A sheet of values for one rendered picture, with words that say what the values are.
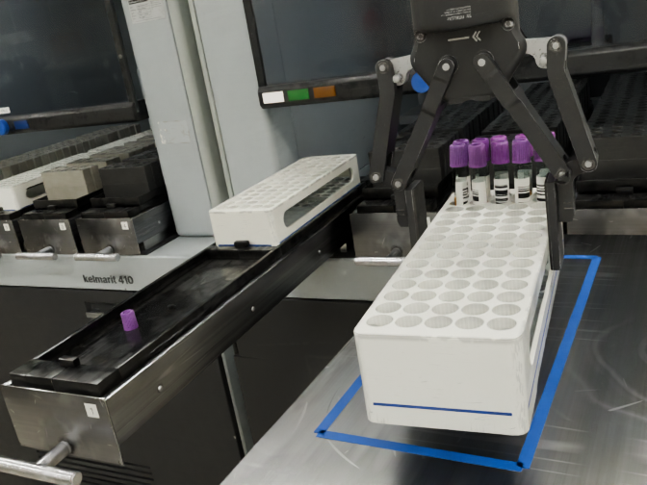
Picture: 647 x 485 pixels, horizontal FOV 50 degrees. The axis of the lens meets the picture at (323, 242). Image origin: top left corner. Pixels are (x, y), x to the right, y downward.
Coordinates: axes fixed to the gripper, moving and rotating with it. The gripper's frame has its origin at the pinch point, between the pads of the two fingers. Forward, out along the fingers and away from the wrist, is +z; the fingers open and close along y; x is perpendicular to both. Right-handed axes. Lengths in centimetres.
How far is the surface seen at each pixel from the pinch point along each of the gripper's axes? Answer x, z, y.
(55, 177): 49, 3, -92
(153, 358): -4.8, 9.9, -31.9
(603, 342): -1.0, 8.4, 8.5
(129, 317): 1.1, 8.5, -38.9
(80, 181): 49, 4, -86
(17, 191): 47, 5, -101
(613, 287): 9.5, 8.4, 9.2
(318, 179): 37.3, 3.6, -30.8
